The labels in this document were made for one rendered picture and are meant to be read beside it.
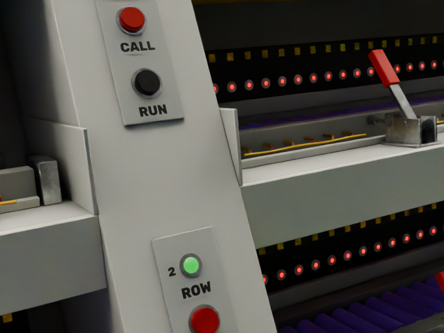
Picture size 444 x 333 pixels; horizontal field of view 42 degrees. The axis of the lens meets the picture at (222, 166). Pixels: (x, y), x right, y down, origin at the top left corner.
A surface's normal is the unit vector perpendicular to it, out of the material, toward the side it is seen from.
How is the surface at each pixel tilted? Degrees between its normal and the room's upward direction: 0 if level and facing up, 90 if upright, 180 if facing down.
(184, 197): 90
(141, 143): 90
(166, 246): 90
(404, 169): 111
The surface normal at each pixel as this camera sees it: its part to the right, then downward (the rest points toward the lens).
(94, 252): 0.47, 0.11
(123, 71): 0.41, -0.24
